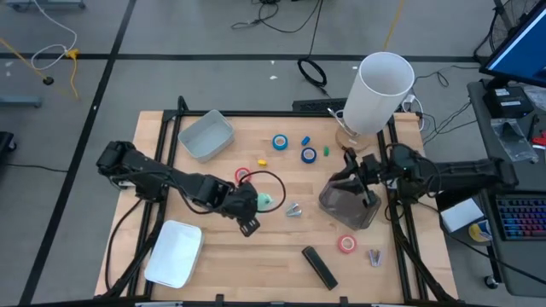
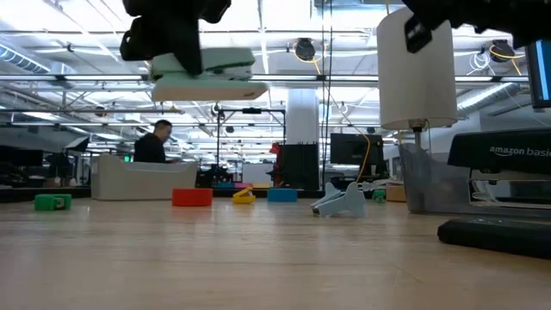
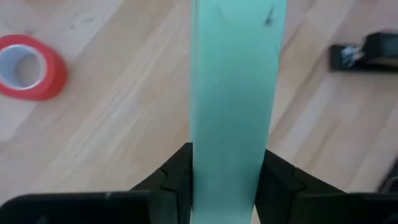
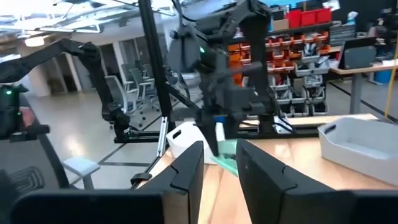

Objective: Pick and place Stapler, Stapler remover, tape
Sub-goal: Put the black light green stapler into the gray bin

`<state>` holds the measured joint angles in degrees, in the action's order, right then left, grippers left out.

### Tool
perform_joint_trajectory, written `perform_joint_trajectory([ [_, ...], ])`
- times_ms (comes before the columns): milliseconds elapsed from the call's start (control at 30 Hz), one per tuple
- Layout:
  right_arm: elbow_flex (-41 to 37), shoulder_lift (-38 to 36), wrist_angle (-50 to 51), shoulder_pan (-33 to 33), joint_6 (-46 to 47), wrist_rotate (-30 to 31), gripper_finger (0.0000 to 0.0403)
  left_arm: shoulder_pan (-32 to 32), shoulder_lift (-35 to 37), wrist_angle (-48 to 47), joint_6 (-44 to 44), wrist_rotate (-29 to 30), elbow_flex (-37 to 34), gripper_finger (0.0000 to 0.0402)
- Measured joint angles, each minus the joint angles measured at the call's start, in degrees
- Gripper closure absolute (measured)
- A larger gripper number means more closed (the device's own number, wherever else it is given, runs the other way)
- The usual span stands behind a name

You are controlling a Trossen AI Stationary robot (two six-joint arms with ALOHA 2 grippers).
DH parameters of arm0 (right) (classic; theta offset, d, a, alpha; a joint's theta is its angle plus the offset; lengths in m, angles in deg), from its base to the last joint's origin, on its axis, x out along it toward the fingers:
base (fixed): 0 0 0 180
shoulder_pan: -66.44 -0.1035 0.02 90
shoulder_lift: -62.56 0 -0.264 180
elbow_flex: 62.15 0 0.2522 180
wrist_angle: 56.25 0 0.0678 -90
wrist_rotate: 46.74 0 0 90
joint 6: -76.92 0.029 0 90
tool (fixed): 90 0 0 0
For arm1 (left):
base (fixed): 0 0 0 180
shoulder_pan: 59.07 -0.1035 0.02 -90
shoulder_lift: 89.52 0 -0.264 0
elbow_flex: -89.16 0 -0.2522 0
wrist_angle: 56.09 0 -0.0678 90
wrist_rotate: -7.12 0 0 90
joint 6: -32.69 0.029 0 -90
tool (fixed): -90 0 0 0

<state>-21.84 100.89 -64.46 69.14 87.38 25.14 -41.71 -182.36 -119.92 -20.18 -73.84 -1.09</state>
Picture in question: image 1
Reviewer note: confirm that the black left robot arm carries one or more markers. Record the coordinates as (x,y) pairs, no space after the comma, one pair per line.
(145,170)

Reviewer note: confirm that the clear plastic bag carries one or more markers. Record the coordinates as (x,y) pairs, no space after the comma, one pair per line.
(512,140)

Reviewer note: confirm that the black computer monitor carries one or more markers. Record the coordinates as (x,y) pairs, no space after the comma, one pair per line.
(520,47)

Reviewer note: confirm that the white shade lamp wooden base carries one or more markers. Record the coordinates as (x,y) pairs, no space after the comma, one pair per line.
(379,94)

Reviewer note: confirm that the dark blue tape roll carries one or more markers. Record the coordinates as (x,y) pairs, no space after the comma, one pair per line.
(303,155)

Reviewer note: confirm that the black keyboard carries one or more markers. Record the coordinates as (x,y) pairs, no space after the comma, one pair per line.
(320,105)

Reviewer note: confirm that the backlit colourful keyboard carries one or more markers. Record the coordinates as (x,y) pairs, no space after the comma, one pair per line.
(522,217)

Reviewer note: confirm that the green mini stapler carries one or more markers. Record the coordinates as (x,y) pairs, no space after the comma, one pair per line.
(326,151)

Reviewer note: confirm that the light blue staple remover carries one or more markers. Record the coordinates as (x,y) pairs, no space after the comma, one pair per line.
(294,212)

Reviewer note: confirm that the grey table foot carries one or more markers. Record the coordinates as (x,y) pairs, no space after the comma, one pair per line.
(21,101)
(42,4)

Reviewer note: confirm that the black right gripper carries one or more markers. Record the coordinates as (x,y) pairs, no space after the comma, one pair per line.
(369,168)

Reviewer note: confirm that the dark transparent plastic bin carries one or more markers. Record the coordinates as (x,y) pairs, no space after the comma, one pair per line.
(341,209)

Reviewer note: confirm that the light blue tape roll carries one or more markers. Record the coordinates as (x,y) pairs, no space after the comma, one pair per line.
(274,142)

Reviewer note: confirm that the black chair caster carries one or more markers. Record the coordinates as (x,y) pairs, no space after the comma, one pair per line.
(5,143)

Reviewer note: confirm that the grey desk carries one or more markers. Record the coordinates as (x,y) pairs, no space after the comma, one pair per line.
(480,136)

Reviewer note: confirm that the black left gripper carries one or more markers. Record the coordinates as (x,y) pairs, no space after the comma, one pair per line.
(243,204)

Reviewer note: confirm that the light grey plastic bin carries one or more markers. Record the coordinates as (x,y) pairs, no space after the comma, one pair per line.
(205,136)

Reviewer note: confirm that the black floor plug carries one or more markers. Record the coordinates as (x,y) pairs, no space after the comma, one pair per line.
(48,80)

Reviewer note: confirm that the white cardboard box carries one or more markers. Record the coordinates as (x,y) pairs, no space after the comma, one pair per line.
(460,214)

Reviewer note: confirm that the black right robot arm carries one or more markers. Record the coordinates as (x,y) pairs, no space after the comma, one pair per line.
(460,172)

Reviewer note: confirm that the white plastic bin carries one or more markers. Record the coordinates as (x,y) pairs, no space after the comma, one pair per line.
(175,253)

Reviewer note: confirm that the mint green stapler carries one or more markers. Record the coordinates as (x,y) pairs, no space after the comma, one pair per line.
(264,200)

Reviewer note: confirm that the black floor fan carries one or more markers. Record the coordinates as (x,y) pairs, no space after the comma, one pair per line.
(503,30)

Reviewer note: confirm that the small black computer box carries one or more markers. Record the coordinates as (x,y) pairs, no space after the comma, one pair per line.
(507,104)

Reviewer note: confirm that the black aluminium table frame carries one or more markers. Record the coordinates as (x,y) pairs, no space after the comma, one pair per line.
(256,113)

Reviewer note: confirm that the red tool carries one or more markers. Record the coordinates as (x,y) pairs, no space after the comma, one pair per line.
(539,140)

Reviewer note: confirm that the black stapler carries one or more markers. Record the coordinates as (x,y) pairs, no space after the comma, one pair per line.
(320,268)

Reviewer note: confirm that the yellow mini stapler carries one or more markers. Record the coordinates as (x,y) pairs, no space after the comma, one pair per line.
(262,162)

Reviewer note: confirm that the red tape roll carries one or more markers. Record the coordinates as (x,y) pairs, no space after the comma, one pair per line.
(340,244)
(236,175)

